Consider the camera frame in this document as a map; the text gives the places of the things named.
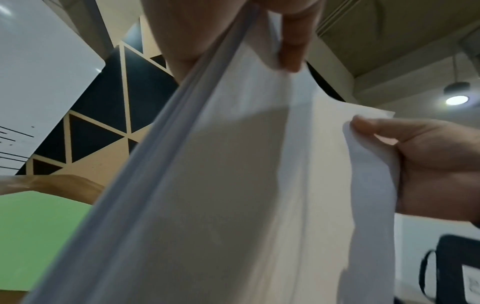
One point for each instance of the green folder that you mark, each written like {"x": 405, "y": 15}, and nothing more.
{"x": 33, "y": 237}

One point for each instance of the person's left hand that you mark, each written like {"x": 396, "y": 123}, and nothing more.
{"x": 195, "y": 29}

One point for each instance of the pile of white papers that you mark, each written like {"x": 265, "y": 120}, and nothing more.
{"x": 225, "y": 207}

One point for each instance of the person's right hand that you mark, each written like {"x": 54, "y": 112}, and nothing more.
{"x": 438, "y": 172}

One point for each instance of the black right wristband with markers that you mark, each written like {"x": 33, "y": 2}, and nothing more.
{"x": 450, "y": 261}

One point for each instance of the black pendant ceiling lamp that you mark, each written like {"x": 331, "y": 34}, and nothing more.
{"x": 455, "y": 99}

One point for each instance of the wooden lattice shelf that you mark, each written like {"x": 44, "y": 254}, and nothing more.
{"x": 97, "y": 98}

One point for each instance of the white board with chart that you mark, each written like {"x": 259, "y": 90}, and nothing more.
{"x": 37, "y": 74}

